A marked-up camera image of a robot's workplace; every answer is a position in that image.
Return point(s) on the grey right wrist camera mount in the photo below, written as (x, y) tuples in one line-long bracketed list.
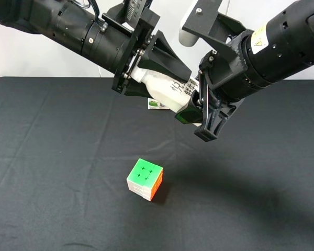
[(204, 20)]

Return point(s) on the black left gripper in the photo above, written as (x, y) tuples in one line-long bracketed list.
[(158, 56)]

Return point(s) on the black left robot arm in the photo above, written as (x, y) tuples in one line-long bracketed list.
[(119, 40)]

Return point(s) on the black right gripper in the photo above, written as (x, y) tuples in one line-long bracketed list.
[(222, 79)]

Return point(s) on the black table cloth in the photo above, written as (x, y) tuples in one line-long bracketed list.
[(67, 146)]

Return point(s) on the white milk bottle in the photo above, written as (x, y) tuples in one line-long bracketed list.
[(166, 90)]

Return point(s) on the colourful puzzle cube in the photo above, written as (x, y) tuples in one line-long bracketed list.
[(145, 179)]

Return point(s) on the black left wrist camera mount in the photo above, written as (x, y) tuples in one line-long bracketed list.
[(129, 12)]

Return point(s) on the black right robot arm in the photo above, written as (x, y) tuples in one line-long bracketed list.
[(280, 48)]

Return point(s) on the white blue carton box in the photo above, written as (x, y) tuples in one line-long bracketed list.
[(154, 104)]

